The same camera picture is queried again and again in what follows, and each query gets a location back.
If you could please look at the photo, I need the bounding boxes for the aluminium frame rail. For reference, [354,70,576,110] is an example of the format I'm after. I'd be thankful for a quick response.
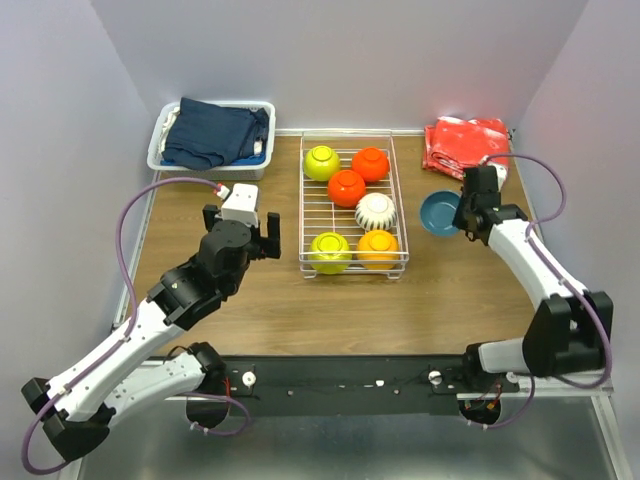
[503,372,614,398]

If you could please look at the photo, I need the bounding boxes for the blue bowl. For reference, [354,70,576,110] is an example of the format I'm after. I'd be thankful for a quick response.
[419,190,460,237]

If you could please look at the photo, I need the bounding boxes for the yellow orange bowl front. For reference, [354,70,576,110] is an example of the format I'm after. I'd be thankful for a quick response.
[357,230,399,271]

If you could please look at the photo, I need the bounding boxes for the blue cloth in basket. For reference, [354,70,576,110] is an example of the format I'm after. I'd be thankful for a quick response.
[231,153,266,167]

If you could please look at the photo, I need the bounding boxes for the dark blue jeans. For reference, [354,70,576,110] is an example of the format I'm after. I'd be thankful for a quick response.
[162,97,269,171]

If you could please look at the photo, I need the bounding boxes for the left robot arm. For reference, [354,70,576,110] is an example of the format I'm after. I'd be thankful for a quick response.
[21,206,281,463]

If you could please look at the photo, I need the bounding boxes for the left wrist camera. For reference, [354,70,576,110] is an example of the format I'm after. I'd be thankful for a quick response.
[218,183,259,227]

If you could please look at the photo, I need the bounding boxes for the lime green bowl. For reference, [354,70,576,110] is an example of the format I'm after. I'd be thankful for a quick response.
[309,232,352,275]
[303,145,341,182]

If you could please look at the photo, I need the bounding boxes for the white plastic laundry basket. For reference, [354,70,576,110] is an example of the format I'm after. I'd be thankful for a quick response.
[146,100,276,181]

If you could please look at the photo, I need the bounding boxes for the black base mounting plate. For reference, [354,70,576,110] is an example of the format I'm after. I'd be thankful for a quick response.
[186,354,518,424]

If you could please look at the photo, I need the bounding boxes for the white wire dish rack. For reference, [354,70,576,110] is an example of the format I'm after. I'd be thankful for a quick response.
[298,131,409,279]

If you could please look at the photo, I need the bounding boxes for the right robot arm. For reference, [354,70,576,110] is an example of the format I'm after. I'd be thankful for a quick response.
[453,166,613,392]

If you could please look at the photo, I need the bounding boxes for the white black striped bowl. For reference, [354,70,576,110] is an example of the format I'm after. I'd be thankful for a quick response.
[355,193,397,231]

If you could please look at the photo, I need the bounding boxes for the white cloth in basket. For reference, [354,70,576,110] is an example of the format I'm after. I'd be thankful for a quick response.
[158,106,180,155]

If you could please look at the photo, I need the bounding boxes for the red white folded towel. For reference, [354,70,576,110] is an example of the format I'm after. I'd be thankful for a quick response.
[422,116,510,180]

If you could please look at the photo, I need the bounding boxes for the lime green bowl front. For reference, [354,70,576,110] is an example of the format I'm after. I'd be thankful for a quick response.
[309,232,352,275]

